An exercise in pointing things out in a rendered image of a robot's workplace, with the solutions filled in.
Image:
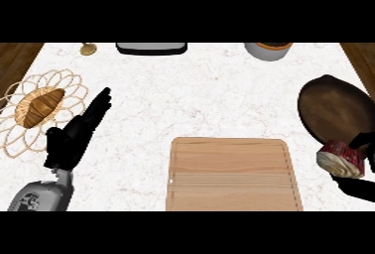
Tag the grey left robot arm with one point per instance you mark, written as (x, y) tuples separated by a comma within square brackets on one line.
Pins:
[(43, 195)]

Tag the woven flower-shaped placemat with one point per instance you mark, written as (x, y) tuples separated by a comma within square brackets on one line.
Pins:
[(30, 132)]

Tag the grey pot with orange rim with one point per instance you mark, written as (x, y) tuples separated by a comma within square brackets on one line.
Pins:
[(269, 51)]

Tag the black and grey appliance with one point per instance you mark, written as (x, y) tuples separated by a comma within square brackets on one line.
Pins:
[(151, 48)]

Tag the small golden spoon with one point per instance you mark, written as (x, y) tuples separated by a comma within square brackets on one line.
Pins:
[(89, 49)]

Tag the brown croissant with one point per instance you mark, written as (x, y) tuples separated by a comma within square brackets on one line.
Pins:
[(43, 107)]

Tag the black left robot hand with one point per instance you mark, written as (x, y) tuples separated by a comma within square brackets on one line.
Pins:
[(73, 139)]

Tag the wooden cutting board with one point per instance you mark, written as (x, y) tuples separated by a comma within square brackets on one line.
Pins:
[(232, 175)]

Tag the dark brown pan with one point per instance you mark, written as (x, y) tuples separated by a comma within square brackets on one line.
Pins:
[(337, 109)]

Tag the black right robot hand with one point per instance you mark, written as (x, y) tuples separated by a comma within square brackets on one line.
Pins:
[(359, 188)]

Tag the red and white cupcake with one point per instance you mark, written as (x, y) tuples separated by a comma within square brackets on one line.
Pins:
[(343, 159)]

